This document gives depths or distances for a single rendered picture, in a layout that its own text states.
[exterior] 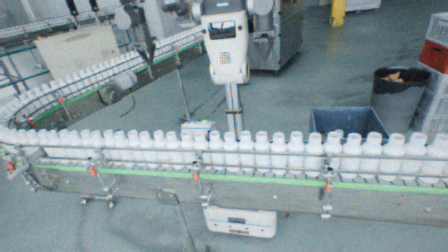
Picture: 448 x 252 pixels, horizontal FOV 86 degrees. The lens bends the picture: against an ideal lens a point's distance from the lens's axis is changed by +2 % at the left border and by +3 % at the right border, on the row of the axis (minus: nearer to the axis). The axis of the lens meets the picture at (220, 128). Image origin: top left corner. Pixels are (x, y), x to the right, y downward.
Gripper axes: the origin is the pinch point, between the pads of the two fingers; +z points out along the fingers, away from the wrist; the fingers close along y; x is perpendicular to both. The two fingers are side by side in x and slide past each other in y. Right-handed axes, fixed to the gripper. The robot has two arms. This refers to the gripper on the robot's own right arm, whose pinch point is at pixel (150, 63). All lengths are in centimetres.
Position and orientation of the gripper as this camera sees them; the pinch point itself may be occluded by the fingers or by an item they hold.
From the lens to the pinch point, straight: 103.6
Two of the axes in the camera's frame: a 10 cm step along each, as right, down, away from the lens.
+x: 9.7, 0.1, -2.5
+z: 1.2, 8.5, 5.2
